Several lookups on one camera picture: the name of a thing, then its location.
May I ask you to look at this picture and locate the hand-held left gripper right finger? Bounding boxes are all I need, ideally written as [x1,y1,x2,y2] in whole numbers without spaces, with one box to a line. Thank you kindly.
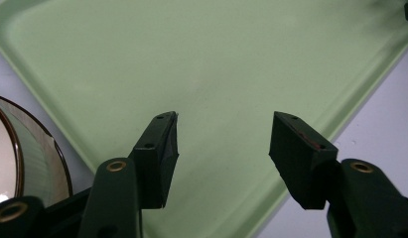
[268,110,340,211]

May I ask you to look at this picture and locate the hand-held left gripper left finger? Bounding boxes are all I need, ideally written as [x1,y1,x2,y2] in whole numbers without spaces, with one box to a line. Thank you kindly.
[127,110,180,210]

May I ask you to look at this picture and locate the light green tray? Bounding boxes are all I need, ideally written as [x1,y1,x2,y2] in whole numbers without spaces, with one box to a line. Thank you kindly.
[0,0,408,238]

